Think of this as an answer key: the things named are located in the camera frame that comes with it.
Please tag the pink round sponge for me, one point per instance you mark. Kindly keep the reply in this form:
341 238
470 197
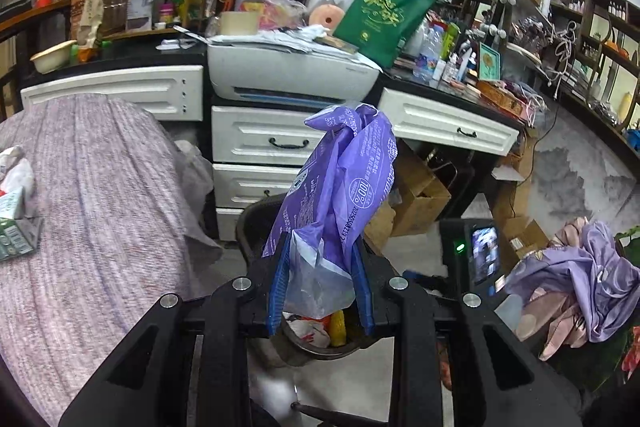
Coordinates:
327 14

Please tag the clear water bottle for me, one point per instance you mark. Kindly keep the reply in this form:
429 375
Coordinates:
429 52

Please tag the white printer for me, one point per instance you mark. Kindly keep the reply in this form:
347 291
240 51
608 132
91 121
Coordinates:
290 72

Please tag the stack of papers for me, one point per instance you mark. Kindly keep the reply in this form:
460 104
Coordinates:
280 39

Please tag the white cabinet drawer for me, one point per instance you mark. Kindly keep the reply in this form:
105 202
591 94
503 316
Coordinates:
250 184
265 134
225 222

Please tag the white drawer with holes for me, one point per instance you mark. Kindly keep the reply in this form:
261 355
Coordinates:
110 89

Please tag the green tote bag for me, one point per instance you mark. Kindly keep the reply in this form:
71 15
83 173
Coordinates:
385 12

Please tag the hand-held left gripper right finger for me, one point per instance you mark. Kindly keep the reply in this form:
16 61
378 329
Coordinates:
363 302

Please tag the clear bag of pink items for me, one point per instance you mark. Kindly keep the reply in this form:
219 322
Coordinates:
275 9

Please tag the small cardboard box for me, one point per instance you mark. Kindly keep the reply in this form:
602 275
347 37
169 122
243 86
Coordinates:
522 234

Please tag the dark curved wall shelf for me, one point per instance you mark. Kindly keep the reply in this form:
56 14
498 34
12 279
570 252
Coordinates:
595 42

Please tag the cream bowl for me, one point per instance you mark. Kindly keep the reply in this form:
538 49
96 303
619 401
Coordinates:
50 56

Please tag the purple striped tablecloth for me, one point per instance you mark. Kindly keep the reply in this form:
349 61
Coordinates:
100 207

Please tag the dark brown trash bin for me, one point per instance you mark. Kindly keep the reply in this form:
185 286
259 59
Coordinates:
252 227

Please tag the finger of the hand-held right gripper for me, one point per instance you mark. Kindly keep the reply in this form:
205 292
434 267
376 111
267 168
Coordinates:
422 283

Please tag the wide white desk drawer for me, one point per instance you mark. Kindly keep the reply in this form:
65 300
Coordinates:
450 122

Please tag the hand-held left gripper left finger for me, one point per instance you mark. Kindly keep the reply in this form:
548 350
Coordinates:
277 287

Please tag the purple plastic bag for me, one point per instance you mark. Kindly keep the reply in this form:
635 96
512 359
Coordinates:
340 187

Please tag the curved wooden ledge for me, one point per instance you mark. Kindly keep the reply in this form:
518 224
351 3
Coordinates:
30 18

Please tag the green drink carton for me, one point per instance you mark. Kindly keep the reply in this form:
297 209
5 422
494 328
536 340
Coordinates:
15 237

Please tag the purple floral cloth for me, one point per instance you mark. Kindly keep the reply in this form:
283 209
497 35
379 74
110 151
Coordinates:
575 277

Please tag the open cardboard box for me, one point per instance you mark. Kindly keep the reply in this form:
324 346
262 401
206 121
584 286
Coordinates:
415 197

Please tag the crumpled white napkin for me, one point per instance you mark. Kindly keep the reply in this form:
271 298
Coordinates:
15 167

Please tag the green framed picture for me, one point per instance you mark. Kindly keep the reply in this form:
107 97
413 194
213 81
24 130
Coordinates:
489 62

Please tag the red-printed paper wrapper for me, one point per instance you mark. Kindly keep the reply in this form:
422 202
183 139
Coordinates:
307 331

